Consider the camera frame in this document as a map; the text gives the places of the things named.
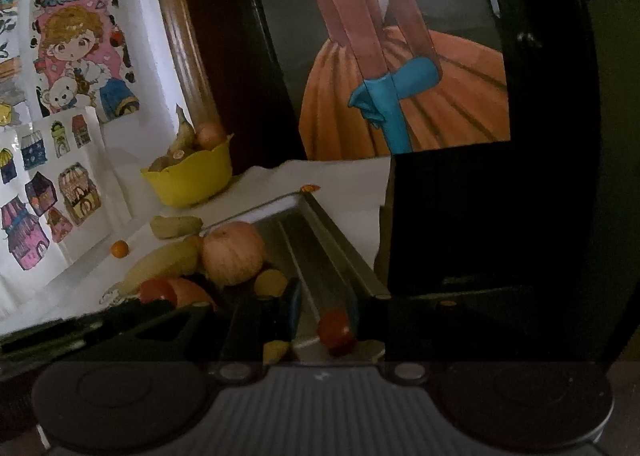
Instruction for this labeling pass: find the cartoon child poster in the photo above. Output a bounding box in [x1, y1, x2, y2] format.
[31, 0, 142, 125]

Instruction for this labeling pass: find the long yellow banana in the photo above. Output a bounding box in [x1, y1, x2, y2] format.
[166, 104, 197, 157]

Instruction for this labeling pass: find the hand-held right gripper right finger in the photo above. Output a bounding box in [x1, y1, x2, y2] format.
[347, 291, 601, 382]

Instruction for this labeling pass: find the yellow plastic bowl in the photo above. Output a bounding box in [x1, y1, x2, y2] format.
[140, 135, 234, 208]

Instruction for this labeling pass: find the peeled banana piece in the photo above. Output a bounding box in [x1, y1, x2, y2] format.
[121, 238, 202, 295]

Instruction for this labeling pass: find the metal tray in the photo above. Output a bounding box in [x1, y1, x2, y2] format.
[214, 192, 392, 364]

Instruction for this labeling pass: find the wall poster of orange dress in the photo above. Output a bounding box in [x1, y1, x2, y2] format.
[244, 0, 512, 163]

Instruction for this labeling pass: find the house drawings paper sheet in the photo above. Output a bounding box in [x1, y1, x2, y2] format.
[0, 106, 135, 319]

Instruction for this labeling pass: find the brown wooden frame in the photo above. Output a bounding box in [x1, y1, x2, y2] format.
[146, 0, 222, 137]

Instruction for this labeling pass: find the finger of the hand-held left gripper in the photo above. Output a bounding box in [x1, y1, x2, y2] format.
[0, 300, 177, 358]

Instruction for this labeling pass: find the large red apple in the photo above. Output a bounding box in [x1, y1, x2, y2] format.
[201, 221, 267, 287]

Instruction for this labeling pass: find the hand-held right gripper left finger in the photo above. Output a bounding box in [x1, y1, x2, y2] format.
[50, 278, 302, 382]

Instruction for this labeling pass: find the small red apple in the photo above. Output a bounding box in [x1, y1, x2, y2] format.
[194, 122, 228, 151]

